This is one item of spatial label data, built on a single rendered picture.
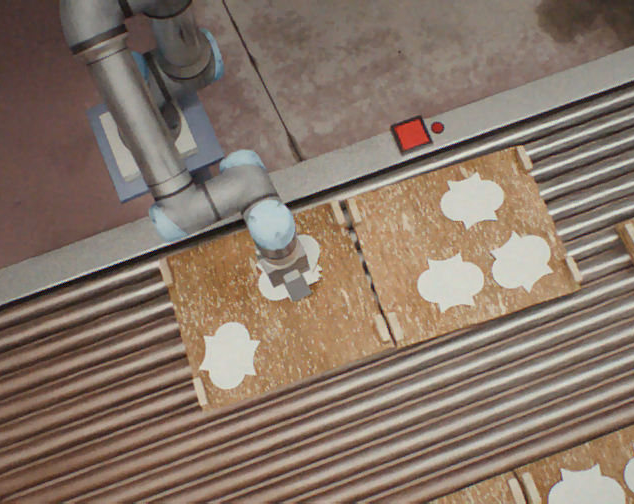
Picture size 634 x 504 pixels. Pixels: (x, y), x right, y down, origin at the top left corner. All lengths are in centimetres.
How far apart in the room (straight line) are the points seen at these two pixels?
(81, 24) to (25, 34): 203
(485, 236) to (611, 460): 51
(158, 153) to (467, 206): 69
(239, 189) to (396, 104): 158
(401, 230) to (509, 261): 24
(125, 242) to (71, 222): 113
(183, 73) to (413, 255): 61
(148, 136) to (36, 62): 194
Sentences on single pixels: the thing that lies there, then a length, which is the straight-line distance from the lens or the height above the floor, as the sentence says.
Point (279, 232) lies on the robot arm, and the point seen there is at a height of 128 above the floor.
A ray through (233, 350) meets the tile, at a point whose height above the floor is 95.
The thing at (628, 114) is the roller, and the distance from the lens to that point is 179.
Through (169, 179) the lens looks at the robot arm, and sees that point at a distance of 124.
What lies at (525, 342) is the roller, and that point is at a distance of 154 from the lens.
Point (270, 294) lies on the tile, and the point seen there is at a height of 97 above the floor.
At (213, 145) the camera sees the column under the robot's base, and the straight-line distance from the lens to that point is 174.
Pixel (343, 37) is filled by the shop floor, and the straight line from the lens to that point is 291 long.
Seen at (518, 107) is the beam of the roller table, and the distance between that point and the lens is 174.
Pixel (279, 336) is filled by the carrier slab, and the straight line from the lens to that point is 150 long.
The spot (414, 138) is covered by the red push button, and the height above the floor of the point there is 93.
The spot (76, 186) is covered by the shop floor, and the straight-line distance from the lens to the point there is 281.
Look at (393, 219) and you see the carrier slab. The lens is 156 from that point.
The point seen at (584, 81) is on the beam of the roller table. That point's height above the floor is 91.
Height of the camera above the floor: 239
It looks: 72 degrees down
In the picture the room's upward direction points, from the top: 10 degrees counter-clockwise
